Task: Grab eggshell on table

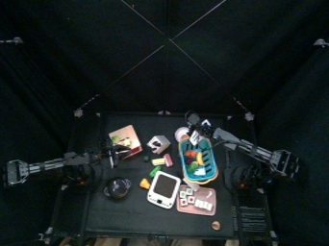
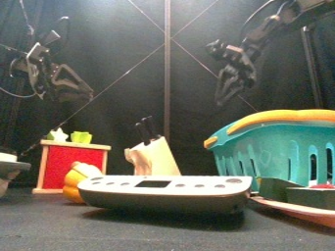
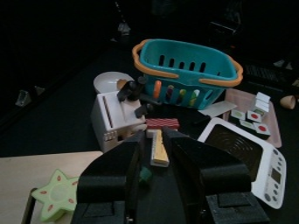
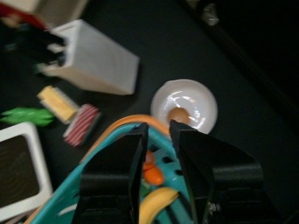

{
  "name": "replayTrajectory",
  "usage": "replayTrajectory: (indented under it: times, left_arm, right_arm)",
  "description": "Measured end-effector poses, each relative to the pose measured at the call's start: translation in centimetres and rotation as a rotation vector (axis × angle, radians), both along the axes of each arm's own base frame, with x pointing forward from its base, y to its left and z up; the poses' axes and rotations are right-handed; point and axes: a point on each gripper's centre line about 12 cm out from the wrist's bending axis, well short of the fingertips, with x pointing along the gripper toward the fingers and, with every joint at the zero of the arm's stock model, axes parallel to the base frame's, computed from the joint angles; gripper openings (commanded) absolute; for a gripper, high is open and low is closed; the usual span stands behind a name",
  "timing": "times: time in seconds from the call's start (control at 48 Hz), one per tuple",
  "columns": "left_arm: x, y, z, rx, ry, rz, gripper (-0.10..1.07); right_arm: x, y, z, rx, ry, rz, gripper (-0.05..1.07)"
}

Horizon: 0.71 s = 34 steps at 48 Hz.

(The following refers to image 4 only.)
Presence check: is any orange basket handle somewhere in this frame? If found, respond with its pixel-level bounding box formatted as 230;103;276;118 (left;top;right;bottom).
22;114;170;224

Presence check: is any yellow toy banana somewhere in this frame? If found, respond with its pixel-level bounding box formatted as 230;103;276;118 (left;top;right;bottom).
137;186;180;224

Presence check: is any teal plastic basket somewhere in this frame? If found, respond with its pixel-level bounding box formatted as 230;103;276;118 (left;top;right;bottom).
26;122;196;224

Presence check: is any white toy stove with black top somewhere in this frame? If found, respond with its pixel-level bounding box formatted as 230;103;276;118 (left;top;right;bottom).
0;122;53;222

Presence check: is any white rectangular box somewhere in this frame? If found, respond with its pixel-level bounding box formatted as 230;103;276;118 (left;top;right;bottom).
36;18;141;96

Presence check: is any orange toy carrot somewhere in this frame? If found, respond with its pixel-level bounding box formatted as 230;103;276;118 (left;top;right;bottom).
141;150;165;186

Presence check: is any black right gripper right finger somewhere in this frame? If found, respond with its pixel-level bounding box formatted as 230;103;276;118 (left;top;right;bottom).
168;119;283;224

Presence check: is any green toy lettuce leaf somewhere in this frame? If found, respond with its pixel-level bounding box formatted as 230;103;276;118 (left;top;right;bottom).
0;107;56;127

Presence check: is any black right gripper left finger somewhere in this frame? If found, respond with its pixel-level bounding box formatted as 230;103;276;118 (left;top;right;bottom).
70;122;149;224

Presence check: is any red and white box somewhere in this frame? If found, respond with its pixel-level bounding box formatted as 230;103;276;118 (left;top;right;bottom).
0;0;90;30

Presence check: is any red striped toy bacon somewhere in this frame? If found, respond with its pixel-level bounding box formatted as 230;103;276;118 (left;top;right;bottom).
61;103;102;148

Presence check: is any yellow toy sponge block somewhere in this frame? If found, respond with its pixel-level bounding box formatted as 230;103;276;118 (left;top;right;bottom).
36;85;80;125

